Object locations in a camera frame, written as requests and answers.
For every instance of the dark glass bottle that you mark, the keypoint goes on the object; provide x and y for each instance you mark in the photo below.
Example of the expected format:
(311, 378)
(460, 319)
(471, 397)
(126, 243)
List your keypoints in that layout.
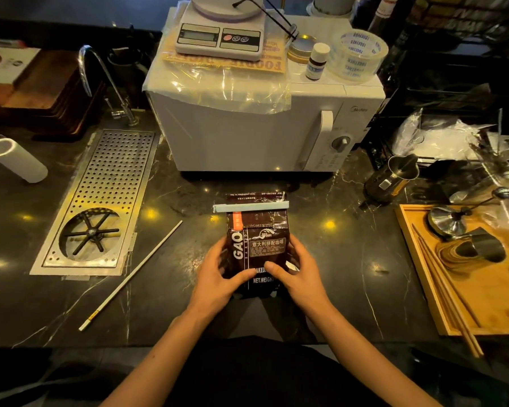
(384, 12)

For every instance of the small brown bottle white cap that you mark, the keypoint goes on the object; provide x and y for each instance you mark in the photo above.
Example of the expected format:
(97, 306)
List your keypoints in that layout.
(317, 63)

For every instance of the clear plastic sheet orange paper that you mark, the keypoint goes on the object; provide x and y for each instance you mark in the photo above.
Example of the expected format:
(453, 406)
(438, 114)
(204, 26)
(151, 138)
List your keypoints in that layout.
(220, 86)

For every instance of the white microwave oven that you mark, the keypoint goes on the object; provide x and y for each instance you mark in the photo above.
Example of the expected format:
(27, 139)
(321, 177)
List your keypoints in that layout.
(246, 135)

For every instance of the white ceramic cup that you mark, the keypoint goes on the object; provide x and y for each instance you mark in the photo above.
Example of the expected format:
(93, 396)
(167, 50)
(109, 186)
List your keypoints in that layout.
(333, 4)

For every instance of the crumpled clear plastic bags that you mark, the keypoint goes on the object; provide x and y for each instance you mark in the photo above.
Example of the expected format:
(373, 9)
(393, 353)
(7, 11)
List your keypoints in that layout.
(445, 139)

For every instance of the black coffee bean bag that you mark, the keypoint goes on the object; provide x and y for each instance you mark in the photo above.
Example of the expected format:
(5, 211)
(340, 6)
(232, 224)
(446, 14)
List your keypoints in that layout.
(258, 241)

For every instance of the black thin-frame eyeglasses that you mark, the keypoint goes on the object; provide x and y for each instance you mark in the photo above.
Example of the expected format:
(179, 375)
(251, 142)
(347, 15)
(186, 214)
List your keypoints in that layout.
(275, 16)

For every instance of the steel milk pitcher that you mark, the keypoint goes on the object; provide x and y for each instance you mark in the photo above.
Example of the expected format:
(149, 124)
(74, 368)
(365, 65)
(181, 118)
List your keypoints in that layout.
(390, 180)

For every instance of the perforated steel pitcher rinser tray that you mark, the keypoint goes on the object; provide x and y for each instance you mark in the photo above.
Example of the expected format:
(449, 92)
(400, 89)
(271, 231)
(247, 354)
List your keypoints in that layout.
(114, 173)

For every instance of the person's left thumb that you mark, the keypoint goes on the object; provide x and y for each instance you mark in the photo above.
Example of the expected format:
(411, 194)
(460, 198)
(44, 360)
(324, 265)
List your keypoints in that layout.
(241, 278)

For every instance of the bundle of wooden skewers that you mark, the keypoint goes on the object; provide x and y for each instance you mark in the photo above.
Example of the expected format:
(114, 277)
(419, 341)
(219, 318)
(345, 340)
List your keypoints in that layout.
(447, 292)

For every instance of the person's right hand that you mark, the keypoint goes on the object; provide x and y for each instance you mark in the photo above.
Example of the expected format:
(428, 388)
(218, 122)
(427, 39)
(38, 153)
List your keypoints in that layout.
(307, 286)

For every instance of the long thin white stick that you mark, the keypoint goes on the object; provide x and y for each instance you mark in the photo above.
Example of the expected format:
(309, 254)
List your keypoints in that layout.
(131, 274)

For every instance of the steel scoop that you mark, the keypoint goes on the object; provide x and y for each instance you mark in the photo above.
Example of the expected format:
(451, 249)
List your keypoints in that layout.
(485, 247)

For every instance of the black cup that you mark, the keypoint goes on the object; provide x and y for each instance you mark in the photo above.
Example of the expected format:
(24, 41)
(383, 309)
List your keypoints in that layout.
(125, 69)

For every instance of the person's right thumb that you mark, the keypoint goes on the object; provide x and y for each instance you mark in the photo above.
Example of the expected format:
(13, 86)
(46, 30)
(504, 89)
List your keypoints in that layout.
(278, 271)

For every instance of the clear packing tape roll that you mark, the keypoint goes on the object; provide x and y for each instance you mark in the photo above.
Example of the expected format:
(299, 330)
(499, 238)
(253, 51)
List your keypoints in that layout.
(343, 65)

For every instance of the stack of brown paper filters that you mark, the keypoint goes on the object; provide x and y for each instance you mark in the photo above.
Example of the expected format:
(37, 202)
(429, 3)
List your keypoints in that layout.
(446, 255)

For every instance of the round gold tin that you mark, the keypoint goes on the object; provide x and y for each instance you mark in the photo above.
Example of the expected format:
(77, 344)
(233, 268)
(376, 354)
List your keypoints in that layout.
(300, 48)

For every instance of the chrome bar faucet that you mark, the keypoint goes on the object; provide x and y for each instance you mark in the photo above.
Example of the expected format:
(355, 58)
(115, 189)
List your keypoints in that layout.
(110, 82)

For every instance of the light blue bag sealing clip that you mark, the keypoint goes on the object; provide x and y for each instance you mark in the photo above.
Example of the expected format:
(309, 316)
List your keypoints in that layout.
(250, 206)

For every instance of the stack of dark wooden trays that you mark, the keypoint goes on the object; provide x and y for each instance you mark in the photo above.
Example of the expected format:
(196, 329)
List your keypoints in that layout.
(55, 93)

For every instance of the person's dark clothing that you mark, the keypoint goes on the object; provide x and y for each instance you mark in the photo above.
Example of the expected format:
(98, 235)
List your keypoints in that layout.
(271, 377)

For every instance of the white paper roll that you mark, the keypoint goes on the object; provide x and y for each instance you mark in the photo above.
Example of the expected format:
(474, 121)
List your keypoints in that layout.
(17, 160)

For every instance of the person's left hand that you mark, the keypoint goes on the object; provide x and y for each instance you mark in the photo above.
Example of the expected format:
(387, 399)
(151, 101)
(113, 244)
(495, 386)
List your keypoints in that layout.
(210, 288)

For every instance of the person's left forearm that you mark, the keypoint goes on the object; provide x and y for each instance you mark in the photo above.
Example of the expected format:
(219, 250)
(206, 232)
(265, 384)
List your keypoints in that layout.
(161, 360)

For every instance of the white cardboard box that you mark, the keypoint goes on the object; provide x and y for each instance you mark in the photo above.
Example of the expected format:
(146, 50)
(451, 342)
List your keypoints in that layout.
(4, 63)

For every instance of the white digital kitchen scale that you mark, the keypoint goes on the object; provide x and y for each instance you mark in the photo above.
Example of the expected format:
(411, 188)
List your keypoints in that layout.
(220, 35)

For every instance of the light wooden tray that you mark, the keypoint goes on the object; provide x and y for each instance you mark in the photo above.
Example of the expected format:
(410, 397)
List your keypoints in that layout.
(483, 300)

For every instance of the person's right forearm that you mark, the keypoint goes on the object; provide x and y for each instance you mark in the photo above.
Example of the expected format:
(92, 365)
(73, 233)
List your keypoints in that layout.
(364, 360)

